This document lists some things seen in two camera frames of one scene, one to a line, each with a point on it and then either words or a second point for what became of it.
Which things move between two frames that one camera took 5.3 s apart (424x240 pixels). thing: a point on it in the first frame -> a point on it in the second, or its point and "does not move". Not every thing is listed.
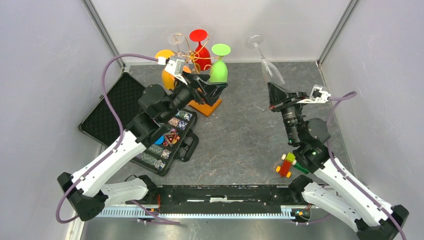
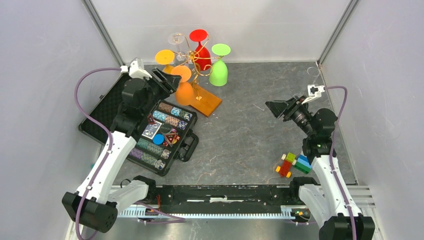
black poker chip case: x=102 y=125 does not move
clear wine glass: x=254 y=40 -> x=314 y=72
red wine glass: x=202 y=59 does not move
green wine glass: x=218 y=69 does not move
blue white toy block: x=301 y=168 does not move
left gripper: x=210 y=92 -> x=169 y=82
